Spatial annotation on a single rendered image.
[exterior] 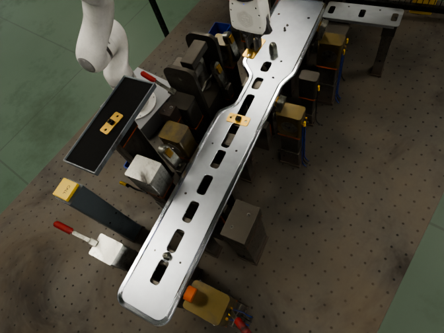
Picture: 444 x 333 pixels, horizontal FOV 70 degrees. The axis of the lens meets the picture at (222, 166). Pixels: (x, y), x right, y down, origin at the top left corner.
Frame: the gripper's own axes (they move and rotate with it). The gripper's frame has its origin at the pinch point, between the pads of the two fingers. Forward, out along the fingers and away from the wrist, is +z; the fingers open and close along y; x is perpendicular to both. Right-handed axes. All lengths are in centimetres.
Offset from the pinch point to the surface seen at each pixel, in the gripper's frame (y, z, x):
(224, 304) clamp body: 23, 24, -65
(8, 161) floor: -214, 131, -62
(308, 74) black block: 10.0, 28.5, 19.2
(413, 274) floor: 83, 128, -2
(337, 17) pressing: 9, 27, 50
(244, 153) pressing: 4.4, 28.6, -20.8
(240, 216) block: 15, 26, -42
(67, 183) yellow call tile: -34, 14, -60
